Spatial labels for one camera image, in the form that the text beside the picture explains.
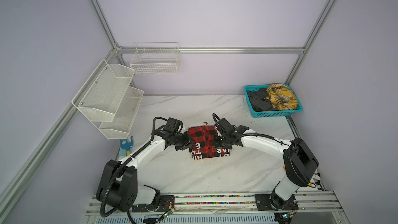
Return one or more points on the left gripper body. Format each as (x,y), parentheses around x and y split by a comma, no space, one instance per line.
(181,142)

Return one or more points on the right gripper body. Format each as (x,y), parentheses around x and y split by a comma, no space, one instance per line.
(221,141)

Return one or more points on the red black plaid shirt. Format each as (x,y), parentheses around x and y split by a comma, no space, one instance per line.
(202,140)

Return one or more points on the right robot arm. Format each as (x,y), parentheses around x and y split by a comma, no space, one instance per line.
(299,161)

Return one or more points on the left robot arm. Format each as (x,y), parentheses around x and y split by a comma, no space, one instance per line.
(119,189)

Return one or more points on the teal plastic basket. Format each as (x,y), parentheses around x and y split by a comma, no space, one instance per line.
(271,113)

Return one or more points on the dark grey shirt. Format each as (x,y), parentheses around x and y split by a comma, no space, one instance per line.
(259,101)

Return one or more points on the teal hand rake tool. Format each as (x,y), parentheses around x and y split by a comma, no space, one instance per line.
(126,146)

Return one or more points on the yellow plaid shirt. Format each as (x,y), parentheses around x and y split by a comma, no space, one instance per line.
(282,97)

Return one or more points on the white wire wall basket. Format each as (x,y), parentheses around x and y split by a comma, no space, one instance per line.
(156,58)

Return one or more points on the white mesh wall shelf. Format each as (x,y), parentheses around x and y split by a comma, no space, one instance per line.
(109,101)

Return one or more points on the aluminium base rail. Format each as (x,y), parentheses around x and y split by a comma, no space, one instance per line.
(317,207)

